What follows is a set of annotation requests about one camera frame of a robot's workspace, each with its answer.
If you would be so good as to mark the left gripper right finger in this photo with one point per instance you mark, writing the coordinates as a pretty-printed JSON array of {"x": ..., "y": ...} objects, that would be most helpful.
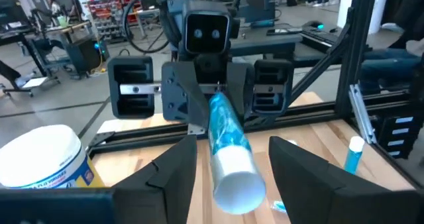
[{"x": 308, "y": 191}]

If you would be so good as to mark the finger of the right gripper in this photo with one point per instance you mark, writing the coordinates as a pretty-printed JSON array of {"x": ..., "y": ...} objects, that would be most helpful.
[
  {"x": 180, "y": 94},
  {"x": 236, "y": 91}
]

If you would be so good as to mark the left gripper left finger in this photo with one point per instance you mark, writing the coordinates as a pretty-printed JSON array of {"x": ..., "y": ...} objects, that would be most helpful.
[{"x": 165, "y": 184}]

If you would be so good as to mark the blue white toothbrush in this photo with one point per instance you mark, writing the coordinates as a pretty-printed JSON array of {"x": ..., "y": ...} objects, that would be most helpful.
[{"x": 278, "y": 206}]

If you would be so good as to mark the black computer tower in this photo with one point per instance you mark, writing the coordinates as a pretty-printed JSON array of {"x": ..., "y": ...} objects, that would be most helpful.
[{"x": 87, "y": 55}]

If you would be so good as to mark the dark grey desk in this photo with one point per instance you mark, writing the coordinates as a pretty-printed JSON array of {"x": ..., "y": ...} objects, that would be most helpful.
[{"x": 265, "y": 46}]

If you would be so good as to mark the red parts bin shelf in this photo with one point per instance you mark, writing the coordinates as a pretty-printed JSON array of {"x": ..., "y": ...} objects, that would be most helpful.
[{"x": 109, "y": 15}]

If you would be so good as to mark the black phone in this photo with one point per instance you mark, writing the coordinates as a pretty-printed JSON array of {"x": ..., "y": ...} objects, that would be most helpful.
[{"x": 278, "y": 32}]

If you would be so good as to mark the person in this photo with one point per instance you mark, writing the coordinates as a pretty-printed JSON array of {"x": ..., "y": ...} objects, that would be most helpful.
[
  {"x": 53, "y": 7},
  {"x": 391, "y": 65},
  {"x": 75, "y": 5}
]

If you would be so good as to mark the black box white labels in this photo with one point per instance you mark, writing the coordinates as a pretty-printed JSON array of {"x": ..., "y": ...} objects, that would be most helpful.
[{"x": 386, "y": 141}]

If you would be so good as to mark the black keyboard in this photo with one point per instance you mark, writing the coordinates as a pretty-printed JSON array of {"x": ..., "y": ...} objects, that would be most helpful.
[{"x": 319, "y": 35}]

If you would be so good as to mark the black computer mouse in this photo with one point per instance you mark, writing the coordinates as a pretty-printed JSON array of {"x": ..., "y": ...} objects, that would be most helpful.
[{"x": 313, "y": 24}]

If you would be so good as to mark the black desk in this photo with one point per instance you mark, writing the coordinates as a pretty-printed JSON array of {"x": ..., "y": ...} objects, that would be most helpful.
[{"x": 20, "y": 35}]

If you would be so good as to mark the yellow Lysol wipes canister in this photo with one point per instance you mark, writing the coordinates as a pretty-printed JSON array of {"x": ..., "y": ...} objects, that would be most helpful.
[{"x": 43, "y": 157}]

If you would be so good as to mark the small silver corner bracket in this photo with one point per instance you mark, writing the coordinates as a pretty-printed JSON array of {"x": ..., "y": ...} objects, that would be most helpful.
[{"x": 196, "y": 129}]

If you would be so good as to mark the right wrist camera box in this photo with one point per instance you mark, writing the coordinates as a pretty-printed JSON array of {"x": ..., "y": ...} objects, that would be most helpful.
[{"x": 207, "y": 33}]

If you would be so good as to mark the long silver frame bracket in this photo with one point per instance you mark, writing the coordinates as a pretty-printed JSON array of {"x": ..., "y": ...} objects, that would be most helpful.
[{"x": 361, "y": 114}]

